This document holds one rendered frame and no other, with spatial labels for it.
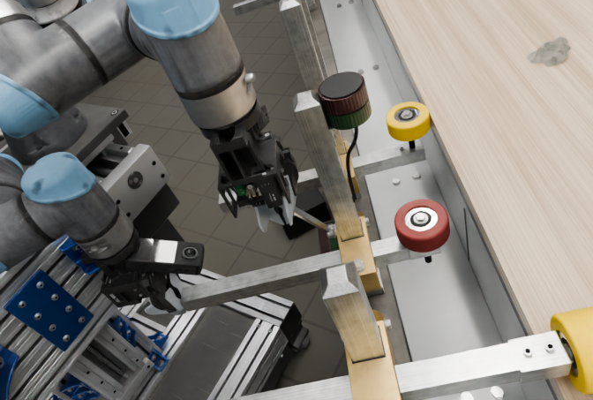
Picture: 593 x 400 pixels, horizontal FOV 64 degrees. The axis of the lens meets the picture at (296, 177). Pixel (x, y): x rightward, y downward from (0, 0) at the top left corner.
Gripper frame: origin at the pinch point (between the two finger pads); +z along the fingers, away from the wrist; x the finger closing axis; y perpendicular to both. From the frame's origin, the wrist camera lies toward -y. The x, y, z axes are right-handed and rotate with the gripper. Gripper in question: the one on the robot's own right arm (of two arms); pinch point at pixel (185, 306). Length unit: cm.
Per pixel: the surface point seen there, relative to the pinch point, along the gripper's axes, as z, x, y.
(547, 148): -7, -8, -64
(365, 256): -4.4, 1.9, -32.8
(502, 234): -7, 6, -52
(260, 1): 2, -123, -15
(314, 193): 71, -90, -13
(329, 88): -32.1, -3.8, -34.6
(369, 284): -1.5, 5.1, -32.2
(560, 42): -9, -31, -77
